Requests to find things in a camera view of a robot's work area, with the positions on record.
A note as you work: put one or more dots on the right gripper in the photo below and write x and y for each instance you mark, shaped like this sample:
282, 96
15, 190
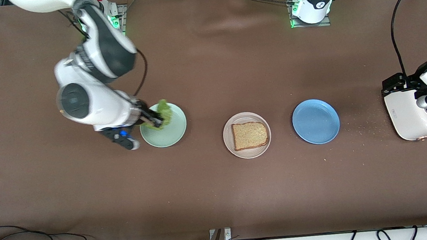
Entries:
143, 110

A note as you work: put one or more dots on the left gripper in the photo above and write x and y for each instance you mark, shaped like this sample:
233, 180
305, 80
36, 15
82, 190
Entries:
407, 83

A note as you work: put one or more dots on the green lettuce leaf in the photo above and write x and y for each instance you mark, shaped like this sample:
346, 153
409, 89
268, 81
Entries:
165, 111

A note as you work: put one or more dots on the brown bread slice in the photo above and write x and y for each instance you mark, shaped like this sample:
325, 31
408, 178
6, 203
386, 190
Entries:
250, 135

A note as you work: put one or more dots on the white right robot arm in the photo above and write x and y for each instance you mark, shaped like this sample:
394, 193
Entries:
78, 101

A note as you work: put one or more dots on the mint green plate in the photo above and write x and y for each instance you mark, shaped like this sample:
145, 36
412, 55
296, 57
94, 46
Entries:
171, 134

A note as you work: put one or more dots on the blue plate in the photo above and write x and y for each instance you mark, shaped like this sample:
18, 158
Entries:
316, 121

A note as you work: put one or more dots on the beige plate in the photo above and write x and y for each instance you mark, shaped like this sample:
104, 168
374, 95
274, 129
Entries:
248, 154

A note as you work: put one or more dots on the white toaster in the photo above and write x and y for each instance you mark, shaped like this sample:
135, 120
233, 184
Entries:
405, 117

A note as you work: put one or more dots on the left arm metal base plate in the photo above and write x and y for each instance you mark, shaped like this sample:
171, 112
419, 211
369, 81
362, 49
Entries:
308, 25

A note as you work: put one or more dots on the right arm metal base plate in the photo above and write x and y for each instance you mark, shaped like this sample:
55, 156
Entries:
124, 15

